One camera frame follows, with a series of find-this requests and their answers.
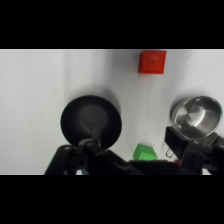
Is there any green cube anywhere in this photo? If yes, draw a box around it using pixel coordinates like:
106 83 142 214
132 143 158 162

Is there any silver metal pot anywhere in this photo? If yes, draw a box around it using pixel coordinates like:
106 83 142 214
170 95 224 140

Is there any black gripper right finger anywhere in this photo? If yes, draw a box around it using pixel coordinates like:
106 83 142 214
164 125 224 176

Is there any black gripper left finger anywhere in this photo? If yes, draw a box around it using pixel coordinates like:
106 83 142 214
44 126 145 176

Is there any black bowl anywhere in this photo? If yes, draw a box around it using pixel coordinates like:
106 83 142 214
60 95 123 150

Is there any red cube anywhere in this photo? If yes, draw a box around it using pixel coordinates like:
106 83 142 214
138 50 168 75

